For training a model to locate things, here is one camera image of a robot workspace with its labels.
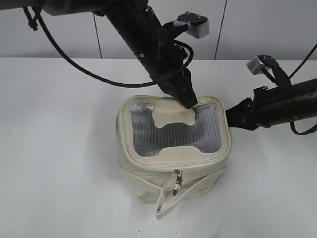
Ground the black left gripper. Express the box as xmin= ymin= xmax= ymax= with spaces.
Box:
xmin=135 ymin=29 xmax=198 ymax=109

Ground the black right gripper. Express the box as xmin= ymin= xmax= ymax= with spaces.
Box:
xmin=225 ymin=86 xmax=275 ymax=131

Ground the cream insulated lunch bag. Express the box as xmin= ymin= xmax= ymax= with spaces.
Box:
xmin=116 ymin=96 xmax=231 ymax=220

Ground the metal zipper pull with ring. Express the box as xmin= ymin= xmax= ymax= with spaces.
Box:
xmin=172 ymin=170 xmax=183 ymax=197

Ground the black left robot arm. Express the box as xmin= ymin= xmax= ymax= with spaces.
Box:
xmin=0 ymin=0 xmax=198 ymax=109

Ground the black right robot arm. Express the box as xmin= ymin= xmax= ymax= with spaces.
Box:
xmin=226 ymin=79 xmax=317 ymax=131

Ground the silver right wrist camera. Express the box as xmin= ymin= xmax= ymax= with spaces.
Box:
xmin=246 ymin=55 xmax=291 ymax=87

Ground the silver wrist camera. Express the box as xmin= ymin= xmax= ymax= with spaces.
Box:
xmin=246 ymin=55 xmax=291 ymax=87
xmin=173 ymin=11 xmax=210 ymax=39

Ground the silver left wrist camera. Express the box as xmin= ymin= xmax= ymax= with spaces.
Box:
xmin=173 ymin=11 xmax=210 ymax=39

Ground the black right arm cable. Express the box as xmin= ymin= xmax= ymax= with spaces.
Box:
xmin=288 ymin=43 xmax=317 ymax=136

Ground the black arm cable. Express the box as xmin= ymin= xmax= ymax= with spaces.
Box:
xmin=288 ymin=43 xmax=317 ymax=136
xmin=22 ymin=7 xmax=161 ymax=87

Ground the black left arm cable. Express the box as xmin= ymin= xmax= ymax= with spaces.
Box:
xmin=22 ymin=7 xmax=161 ymax=87

